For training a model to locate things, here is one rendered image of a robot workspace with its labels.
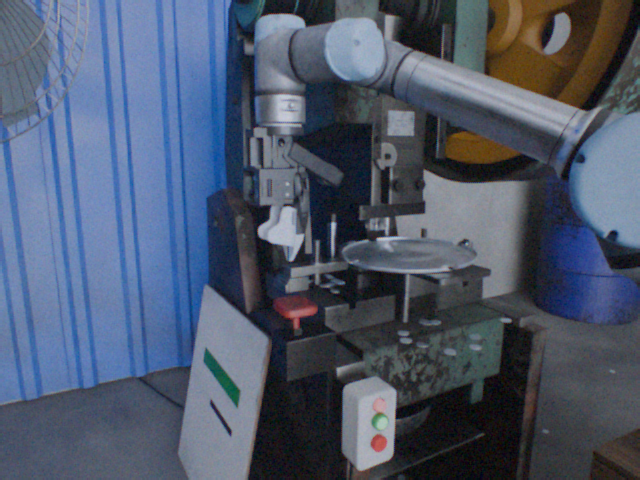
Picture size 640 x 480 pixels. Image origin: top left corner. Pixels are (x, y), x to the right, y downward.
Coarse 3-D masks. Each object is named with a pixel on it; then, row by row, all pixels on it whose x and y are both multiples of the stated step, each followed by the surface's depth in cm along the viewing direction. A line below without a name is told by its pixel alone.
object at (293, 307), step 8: (288, 296) 79; (296, 296) 79; (280, 304) 75; (288, 304) 75; (296, 304) 75; (304, 304) 75; (312, 304) 75; (280, 312) 74; (288, 312) 73; (296, 312) 73; (304, 312) 73; (312, 312) 74; (296, 320) 76; (296, 328) 76
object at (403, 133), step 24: (384, 96) 95; (384, 120) 96; (408, 120) 98; (384, 144) 95; (408, 144) 100; (360, 168) 100; (384, 168) 96; (408, 168) 97; (360, 192) 101; (384, 192) 97; (408, 192) 98
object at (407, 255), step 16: (384, 240) 113; (400, 240) 113; (416, 240) 112; (432, 240) 111; (352, 256) 99; (368, 256) 99; (384, 256) 97; (400, 256) 96; (416, 256) 95; (432, 256) 96; (448, 256) 97; (464, 256) 96; (400, 272) 87; (416, 272) 86; (432, 272) 86
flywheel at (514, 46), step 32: (512, 0) 109; (544, 0) 104; (576, 0) 98; (608, 0) 89; (512, 32) 111; (544, 32) 116; (576, 32) 98; (608, 32) 89; (512, 64) 113; (544, 64) 106; (576, 64) 99; (608, 64) 90; (544, 96) 106; (576, 96) 96; (480, 160) 121; (512, 160) 115
